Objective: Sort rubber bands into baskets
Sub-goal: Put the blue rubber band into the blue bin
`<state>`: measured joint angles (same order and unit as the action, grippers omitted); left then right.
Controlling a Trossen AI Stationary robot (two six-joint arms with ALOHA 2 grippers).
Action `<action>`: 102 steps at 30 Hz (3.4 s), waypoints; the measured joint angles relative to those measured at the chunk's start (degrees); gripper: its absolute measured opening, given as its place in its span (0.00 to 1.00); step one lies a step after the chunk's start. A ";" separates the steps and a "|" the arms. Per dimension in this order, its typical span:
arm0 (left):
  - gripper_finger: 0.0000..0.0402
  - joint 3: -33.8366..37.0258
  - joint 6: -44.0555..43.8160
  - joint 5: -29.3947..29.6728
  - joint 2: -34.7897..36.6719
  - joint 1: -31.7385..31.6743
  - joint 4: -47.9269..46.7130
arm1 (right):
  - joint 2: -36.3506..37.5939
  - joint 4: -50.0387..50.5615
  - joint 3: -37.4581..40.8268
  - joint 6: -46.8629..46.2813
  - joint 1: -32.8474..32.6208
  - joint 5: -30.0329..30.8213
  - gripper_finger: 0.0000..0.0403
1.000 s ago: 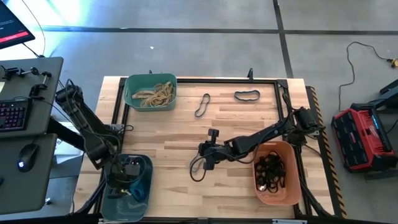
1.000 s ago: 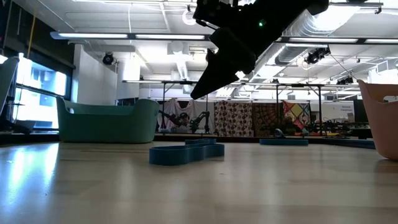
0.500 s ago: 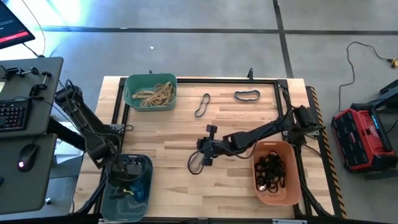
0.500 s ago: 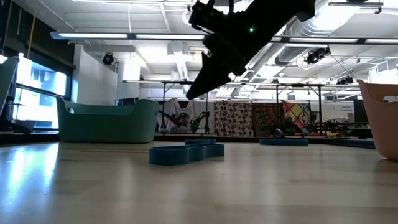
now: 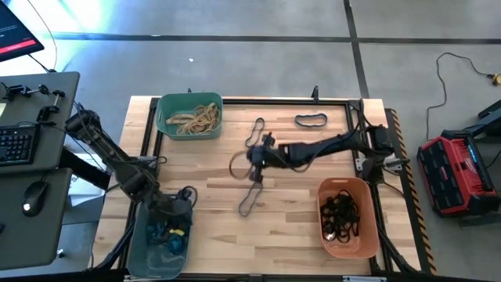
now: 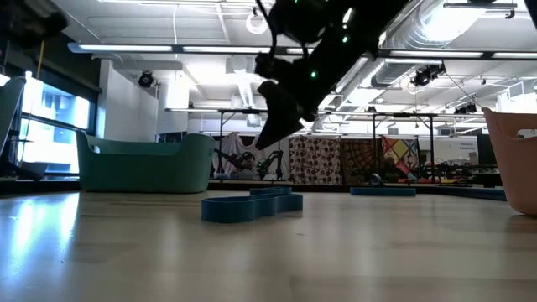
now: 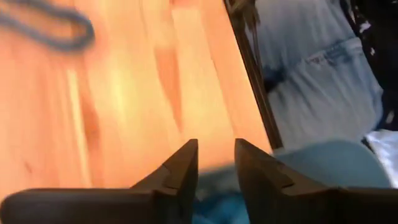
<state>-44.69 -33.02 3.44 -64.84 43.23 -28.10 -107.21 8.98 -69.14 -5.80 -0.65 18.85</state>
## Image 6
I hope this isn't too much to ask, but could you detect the orange plastic basket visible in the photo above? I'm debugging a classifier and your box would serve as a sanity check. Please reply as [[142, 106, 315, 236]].
[[482, 107, 537, 217]]

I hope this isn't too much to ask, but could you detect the black background desk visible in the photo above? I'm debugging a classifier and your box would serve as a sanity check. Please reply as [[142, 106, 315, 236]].
[[435, 164, 504, 189]]

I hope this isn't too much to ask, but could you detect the white hanging cloth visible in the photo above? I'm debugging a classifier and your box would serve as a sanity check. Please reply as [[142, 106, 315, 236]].
[[214, 133, 290, 180]]

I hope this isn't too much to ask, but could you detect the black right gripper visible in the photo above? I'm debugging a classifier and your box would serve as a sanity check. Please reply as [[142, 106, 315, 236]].
[[253, 39, 368, 152]]

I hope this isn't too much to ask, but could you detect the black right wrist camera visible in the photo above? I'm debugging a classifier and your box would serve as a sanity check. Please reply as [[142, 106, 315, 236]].
[[268, 0, 333, 45]]

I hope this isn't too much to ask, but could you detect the black hanging dome camera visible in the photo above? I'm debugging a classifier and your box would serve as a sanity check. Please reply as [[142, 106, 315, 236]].
[[137, 70, 155, 89]]

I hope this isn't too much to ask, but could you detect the black metal frame stand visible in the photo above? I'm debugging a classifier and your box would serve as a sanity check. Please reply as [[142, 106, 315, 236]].
[[371, 112, 436, 185], [216, 108, 283, 181]]

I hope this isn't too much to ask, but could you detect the brown mandala hanging cloth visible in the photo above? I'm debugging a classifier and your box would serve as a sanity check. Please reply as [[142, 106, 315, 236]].
[[339, 138, 382, 185]]

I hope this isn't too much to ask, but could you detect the silver ventilation duct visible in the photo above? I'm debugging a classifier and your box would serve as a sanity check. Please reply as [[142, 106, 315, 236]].
[[326, 0, 448, 90]]

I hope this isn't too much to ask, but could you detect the black background monitor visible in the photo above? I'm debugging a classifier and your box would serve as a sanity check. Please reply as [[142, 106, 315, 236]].
[[476, 133, 497, 167]]

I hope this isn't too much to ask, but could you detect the person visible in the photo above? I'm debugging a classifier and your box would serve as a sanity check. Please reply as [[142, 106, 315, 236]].
[[239, 150, 257, 177]]

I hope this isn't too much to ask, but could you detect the black ceiling lamp cluster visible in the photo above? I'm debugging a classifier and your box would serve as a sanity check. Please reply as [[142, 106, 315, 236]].
[[409, 61, 448, 88]]

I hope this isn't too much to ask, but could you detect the blue rubber band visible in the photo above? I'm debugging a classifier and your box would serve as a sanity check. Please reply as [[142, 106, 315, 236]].
[[201, 192, 304, 224], [350, 186, 417, 197]]

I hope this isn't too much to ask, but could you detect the light green plastic basket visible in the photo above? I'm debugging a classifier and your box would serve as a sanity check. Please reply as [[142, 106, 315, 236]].
[[75, 131, 217, 194]]

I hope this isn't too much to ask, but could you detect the black overhead rig beam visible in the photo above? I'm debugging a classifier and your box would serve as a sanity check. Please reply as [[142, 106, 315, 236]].
[[69, 41, 537, 60]]

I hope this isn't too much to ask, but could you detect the dotted hanging cloth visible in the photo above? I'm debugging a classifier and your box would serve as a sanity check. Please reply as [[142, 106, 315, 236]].
[[288, 134, 341, 185]]

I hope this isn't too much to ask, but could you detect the colourful diamond hanging cloth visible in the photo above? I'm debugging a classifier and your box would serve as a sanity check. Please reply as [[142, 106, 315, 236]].
[[380, 135, 421, 180]]

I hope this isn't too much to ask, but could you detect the white round ceiling fixture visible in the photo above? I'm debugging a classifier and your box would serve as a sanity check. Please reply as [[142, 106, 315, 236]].
[[245, 11, 269, 35]]

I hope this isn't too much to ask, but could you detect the black roller blind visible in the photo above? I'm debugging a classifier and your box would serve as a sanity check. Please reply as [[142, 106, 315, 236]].
[[0, 39, 103, 94]]

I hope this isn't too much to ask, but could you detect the small black ceiling lamp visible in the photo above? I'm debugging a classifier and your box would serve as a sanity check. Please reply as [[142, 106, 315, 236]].
[[454, 102, 478, 116]]

